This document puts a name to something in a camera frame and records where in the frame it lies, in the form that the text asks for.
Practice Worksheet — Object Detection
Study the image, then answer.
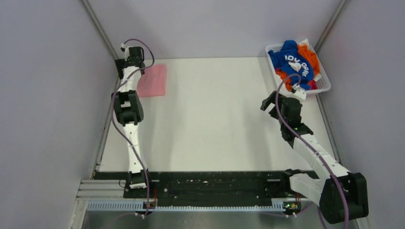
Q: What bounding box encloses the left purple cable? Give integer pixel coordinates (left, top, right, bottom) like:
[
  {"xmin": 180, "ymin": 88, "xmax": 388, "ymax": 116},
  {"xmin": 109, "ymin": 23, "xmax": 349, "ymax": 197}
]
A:
[{"xmin": 111, "ymin": 38, "xmax": 156, "ymax": 219}]

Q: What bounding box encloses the purple cable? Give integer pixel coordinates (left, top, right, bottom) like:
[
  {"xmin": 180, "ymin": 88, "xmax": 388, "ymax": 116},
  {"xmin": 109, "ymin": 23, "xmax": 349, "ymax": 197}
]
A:
[
  {"xmin": 274, "ymin": 73, "xmax": 350, "ymax": 229},
  {"xmin": 111, "ymin": 38, "xmax": 156, "ymax": 219}
]

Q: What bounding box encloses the red t-shirt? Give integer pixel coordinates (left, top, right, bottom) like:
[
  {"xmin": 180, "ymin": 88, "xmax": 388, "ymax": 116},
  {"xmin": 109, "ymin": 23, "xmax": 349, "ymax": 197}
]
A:
[{"xmin": 308, "ymin": 80, "xmax": 318, "ymax": 90}]

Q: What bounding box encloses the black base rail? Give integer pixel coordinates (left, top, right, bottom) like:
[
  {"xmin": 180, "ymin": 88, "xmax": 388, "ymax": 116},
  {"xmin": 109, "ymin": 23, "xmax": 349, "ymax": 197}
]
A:
[{"xmin": 93, "ymin": 170, "xmax": 323, "ymax": 208}]

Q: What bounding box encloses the white plastic basket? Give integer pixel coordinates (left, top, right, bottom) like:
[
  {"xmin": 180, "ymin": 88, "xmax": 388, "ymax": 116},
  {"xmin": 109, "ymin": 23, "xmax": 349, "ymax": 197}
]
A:
[{"xmin": 265, "ymin": 43, "xmax": 331, "ymax": 95}]

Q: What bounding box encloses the blue printed t-shirt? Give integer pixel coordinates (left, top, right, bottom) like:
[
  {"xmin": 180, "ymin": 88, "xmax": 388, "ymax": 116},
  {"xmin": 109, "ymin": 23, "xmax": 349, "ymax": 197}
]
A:
[{"xmin": 267, "ymin": 40, "xmax": 315, "ymax": 90}]

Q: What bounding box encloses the white slotted cable duct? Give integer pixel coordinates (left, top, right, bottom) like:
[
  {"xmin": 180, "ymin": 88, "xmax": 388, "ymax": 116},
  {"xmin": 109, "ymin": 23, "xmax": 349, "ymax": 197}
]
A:
[{"xmin": 86, "ymin": 200, "xmax": 300, "ymax": 212}]

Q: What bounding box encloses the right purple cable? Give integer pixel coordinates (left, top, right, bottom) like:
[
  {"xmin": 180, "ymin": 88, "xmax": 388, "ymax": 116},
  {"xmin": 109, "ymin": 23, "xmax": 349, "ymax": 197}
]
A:
[{"xmin": 274, "ymin": 73, "xmax": 350, "ymax": 229}]

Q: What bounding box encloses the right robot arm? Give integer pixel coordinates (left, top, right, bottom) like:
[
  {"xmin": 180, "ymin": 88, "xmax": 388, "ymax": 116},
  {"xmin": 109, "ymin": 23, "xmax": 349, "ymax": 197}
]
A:
[{"xmin": 260, "ymin": 90, "xmax": 369, "ymax": 224}]

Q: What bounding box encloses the orange t-shirt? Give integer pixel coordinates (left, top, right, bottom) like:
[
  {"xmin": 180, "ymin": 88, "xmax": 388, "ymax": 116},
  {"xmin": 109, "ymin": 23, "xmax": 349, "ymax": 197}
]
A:
[{"xmin": 276, "ymin": 44, "xmax": 321, "ymax": 81}]

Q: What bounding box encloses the pink t-shirt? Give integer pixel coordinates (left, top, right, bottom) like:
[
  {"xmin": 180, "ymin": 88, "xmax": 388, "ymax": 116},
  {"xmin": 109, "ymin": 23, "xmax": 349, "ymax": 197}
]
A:
[{"xmin": 136, "ymin": 64, "xmax": 167, "ymax": 98}]

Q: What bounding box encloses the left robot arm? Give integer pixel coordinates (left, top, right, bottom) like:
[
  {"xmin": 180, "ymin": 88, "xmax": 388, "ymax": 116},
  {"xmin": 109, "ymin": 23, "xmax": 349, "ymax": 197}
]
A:
[{"xmin": 112, "ymin": 44, "xmax": 153, "ymax": 197}]

